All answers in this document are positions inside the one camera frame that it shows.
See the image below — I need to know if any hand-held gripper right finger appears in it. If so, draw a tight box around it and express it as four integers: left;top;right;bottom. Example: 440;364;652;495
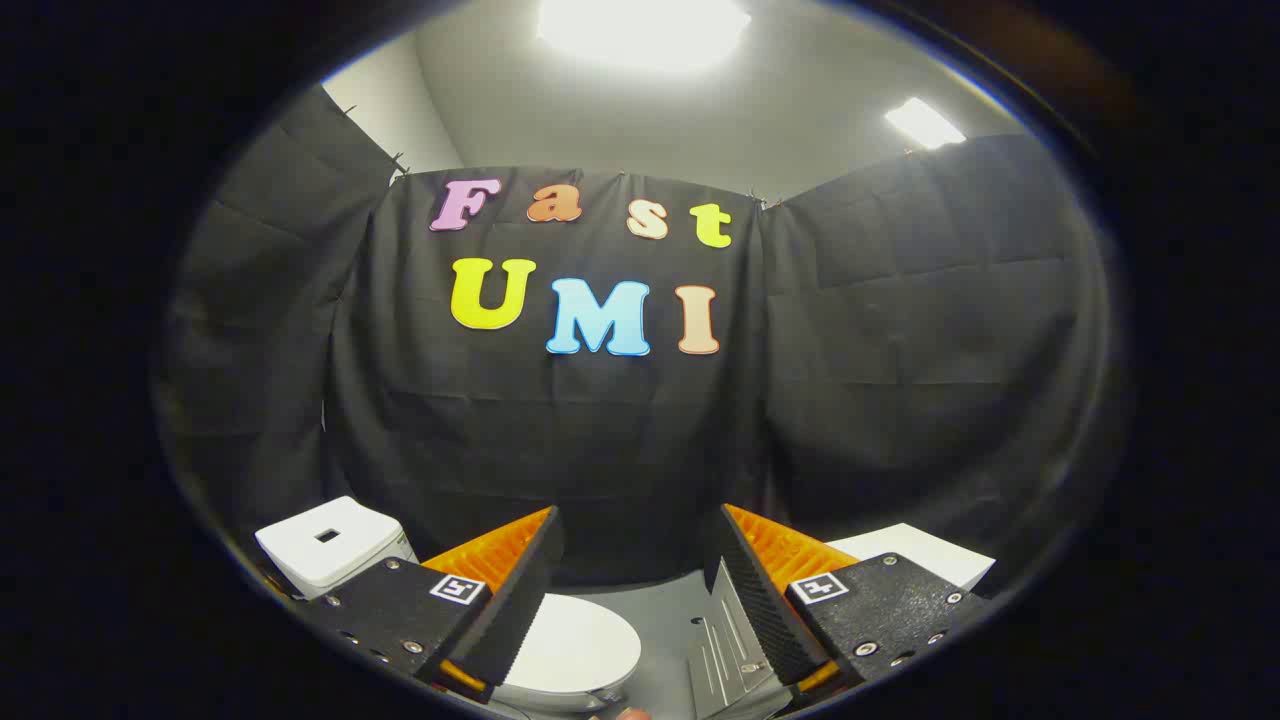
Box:
703;503;993;701

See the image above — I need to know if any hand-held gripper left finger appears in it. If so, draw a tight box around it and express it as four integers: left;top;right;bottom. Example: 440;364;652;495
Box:
298;505;566;706

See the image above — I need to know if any white flat panel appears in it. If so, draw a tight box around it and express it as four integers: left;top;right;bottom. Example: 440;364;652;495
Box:
828;522;998;593

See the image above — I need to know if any black backdrop cloth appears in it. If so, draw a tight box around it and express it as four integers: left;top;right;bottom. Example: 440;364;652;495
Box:
150;85;1116;591

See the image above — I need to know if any small ceiling light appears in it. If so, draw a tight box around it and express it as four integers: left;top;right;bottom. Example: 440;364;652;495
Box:
884;97;969;151

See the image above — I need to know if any large ceiling light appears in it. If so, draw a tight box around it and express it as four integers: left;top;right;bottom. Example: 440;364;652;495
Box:
537;0;752;72

